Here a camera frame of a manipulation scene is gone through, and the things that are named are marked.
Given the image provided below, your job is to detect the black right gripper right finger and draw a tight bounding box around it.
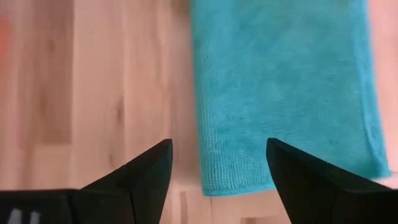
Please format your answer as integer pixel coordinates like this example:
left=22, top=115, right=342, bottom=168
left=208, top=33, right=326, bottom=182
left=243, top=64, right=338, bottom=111
left=266, top=138, right=392, bottom=224

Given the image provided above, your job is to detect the orange translucent plastic bin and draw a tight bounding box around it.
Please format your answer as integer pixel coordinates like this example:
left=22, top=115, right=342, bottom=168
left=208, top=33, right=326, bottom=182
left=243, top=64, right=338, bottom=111
left=0, top=17, right=11, bottom=74

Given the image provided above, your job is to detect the teal microfiber towel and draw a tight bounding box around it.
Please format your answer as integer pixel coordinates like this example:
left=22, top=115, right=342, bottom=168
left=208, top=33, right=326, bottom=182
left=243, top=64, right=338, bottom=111
left=189, top=0, right=392, bottom=197

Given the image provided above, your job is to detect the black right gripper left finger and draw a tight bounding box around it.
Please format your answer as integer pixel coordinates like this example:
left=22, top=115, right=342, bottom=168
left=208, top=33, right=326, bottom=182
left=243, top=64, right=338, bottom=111
left=81, top=139, right=174, bottom=224

